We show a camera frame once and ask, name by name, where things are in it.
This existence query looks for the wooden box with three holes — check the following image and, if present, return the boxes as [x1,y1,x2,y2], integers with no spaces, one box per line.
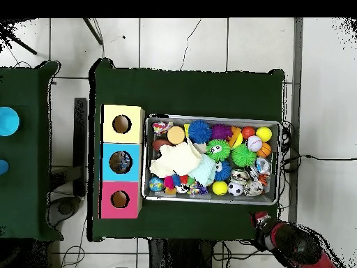
[100,104,146,220]

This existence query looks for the clear plastic bottle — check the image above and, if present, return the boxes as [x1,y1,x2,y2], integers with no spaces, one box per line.
[255,157,272,175]
[113,153,132,172]

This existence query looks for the black floor cable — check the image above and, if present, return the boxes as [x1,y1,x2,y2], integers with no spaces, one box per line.
[280,151,357,168]

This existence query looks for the green spiky ball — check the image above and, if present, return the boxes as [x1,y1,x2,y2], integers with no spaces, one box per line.
[231,144,257,168]

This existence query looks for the dark grey stand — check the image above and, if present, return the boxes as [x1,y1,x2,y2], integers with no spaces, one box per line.
[49,97,89,230]

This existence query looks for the dark green side table cloth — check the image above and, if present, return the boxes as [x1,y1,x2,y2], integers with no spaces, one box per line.
[0,60,61,242]

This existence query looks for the blue spiky ball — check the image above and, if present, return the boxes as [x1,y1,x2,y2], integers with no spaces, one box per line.
[187,119,213,144]

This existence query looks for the orange round disc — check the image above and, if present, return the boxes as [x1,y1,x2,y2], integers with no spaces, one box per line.
[167,125,186,145]

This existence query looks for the green fuzzy ball with eyes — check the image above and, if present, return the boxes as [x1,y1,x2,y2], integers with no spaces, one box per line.
[205,138,231,162]

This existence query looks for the blue round bowl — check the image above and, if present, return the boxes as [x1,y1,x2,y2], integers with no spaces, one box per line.
[0,106,21,137]

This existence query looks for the pale yellow knitted cloth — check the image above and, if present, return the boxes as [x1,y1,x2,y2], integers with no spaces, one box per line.
[148,139,203,179]

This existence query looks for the mint green knitted cloth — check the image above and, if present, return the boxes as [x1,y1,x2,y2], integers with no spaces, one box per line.
[189,154,218,187]

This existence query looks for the clear mesh bin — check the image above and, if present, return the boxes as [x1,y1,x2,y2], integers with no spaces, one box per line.
[142,114,282,207]

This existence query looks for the purple spiky ball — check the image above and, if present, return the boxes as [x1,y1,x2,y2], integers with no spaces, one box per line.
[211,124,233,141]

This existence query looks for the white baseball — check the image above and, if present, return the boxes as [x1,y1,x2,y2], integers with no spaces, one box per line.
[247,135,264,152]

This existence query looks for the yellow ball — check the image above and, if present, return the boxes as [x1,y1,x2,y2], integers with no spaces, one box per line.
[256,126,273,143]
[211,181,229,196]

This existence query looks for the black stand leg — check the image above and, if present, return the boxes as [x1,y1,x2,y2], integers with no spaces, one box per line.
[0,24,39,56]
[83,17,105,45]

